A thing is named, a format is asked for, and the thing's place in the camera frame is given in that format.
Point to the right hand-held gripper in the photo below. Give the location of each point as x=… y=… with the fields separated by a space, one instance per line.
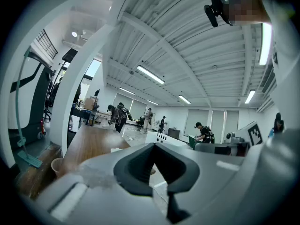
x=254 y=135

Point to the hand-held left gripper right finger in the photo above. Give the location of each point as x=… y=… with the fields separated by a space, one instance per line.
x=178 y=170

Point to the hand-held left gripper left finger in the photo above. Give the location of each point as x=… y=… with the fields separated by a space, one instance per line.
x=131 y=170

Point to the green bin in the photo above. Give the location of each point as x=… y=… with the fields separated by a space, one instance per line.
x=192 y=141

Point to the white roller blind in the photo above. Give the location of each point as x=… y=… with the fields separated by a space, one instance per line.
x=232 y=121
x=218 y=122
x=197 y=118

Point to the brown low cabinet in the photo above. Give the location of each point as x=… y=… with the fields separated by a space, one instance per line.
x=174 y=133

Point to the white cabinet with round holes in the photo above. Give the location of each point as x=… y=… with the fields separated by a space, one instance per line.
x=164 y=139

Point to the long ceiling light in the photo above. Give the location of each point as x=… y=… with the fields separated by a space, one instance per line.
x=151 y=74
x=184 y=99
x=265 y=43
x=250 y=96
x=127 y=91
x=152 y=102

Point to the black work table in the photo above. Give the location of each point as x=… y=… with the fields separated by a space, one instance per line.
x=79 y=112

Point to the brown cardboard box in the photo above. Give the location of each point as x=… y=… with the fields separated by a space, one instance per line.
x=90 y=103

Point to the black headset stand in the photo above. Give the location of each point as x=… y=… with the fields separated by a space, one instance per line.
x=97 y=93

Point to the red fire extinguisher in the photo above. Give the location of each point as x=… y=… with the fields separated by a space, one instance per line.
x=43 y=128

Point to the white square pillar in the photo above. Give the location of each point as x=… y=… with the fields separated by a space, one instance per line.
x=70 y=90

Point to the black office chair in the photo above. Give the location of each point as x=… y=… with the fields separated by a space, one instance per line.
x=52 y=95

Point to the large glass window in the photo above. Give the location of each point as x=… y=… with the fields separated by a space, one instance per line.
x=92 y=68

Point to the white and grey cleaning machine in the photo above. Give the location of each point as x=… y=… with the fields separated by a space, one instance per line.
x=23 y=97

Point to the black panel on stand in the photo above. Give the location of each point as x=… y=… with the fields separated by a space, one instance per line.
x=69 y=55

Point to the person's head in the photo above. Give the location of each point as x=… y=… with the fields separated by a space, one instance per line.
x=243 y=8

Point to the round pendant lamp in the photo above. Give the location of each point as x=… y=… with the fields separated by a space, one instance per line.
x=74 y=34

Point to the black metal railing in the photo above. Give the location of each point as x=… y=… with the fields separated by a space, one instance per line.
x=47 y=44

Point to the black head-worn camera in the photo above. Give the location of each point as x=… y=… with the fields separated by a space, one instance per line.
x=215 y=8

